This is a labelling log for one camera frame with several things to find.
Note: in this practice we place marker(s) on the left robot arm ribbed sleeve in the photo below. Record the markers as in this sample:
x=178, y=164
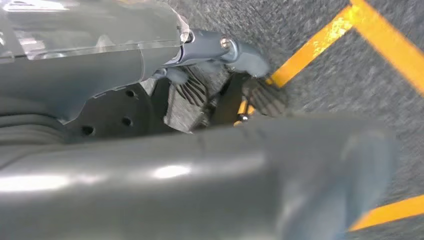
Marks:
x=30, y=130

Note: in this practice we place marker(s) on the yellow floor tape square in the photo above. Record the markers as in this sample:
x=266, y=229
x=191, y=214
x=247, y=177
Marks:
x=381, y=36

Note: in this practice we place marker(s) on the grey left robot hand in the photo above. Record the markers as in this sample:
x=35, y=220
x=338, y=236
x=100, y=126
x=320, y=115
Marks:
x=82, y=66

